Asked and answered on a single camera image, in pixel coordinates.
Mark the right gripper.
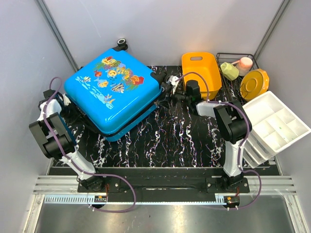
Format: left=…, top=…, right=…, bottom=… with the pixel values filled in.
left=157, top=86, right=190, bottom=110

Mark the blue fish-print suitcase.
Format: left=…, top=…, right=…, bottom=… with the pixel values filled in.
left=64, top=38, right=167, bottom=142

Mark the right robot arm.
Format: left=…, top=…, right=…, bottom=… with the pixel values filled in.
left=158, top=80, right=252, bottom=193

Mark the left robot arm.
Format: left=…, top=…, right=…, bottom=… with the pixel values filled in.
left=29, top=89, right=105, bottom=192

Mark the orange plastic basket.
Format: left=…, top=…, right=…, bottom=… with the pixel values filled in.
left=181, top=52, right=222, bottom=100

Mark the green cup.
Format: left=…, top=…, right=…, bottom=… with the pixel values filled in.
left=220, top=62, right=239, bottom=81

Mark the pink cup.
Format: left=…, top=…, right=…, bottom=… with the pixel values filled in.
left=231, top=57, right=253, bottom=76

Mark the yellow plate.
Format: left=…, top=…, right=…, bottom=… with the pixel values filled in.
left=240, top=68, right=269, bottom=101

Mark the white drawer organizer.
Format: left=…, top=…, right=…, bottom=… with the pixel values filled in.
left=243, top=91, right=311, bottom=168

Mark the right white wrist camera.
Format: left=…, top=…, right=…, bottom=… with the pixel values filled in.
left=166, top=75, right=179, bottom=93

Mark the black wire dish rack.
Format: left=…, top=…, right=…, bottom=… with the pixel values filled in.
left=215, top=52, right=259, bottom=105

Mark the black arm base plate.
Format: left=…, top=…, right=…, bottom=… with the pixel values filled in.
left=78, top=167, right=250, bottom=204

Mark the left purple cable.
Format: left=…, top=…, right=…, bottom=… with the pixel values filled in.
left=41, top=77, right=137, bottom=214

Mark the aluminium rail frame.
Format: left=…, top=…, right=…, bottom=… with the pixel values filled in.
left=23, top=168, right=311, bottom=233

